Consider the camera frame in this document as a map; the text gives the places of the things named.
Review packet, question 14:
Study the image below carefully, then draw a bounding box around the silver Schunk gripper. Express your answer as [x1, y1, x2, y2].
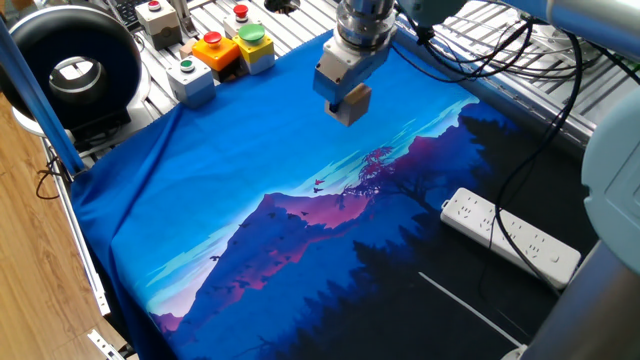
[312, 30, 396, 114]

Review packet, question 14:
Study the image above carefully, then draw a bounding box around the small wooden cube block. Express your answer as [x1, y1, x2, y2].
[324, 82, 373, 128]

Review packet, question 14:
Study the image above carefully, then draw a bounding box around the tiny wooden block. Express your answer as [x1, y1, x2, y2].
[178, 38, 199, 60]

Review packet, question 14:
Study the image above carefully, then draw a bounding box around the yellow box green button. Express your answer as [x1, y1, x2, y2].
[232, 23, 276, 76]

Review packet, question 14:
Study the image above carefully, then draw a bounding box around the printed mountain landscape cloth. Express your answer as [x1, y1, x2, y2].
[69, 29, 601, 360]

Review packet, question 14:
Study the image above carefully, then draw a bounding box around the black round object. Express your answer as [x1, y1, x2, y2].
[263, 0, 301, 15]

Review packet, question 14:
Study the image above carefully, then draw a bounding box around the white box red mushroom button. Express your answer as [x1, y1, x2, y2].
[223, 3, 261, 39]

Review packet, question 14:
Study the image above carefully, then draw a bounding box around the orange box red button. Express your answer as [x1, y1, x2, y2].
[191, 30, 246, 84]

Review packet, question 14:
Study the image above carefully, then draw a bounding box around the grey box green button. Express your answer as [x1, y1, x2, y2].
[166, 55, 218, 110]

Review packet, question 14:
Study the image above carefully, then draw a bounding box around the white power strip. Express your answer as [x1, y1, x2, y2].
[439, 187, 583, 291]

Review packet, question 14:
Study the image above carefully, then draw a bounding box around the grey box red button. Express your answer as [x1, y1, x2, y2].
[134, 0, 184, 51]

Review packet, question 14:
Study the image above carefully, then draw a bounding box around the black keyboard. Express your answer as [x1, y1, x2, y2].
[102, 0, 149, 32]

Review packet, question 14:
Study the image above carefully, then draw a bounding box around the blue metal bar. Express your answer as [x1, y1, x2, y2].
[0, 19, 86, 176]

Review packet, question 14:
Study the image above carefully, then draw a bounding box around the metal upright bracket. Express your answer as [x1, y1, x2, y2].
[169, 0, 199, 39]

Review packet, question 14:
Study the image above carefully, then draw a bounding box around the aluminium frame rail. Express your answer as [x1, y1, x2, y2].
[394, 29, 601, 151]

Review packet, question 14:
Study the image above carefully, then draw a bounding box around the thick black cable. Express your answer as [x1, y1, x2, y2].
[492, 29, 586, 294]

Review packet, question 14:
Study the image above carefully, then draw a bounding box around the long white cable tie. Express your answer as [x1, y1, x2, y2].
[417, 271, 524, 349]

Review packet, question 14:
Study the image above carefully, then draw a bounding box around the white table edge rail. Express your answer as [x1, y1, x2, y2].
[42, 137, 111, 317]

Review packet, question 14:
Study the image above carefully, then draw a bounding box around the thin black floor cable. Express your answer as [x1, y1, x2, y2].
[34, 154, 66, 201]

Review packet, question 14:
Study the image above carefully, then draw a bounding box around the loose metal bracket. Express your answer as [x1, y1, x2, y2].
[87, 328, 126, 360]

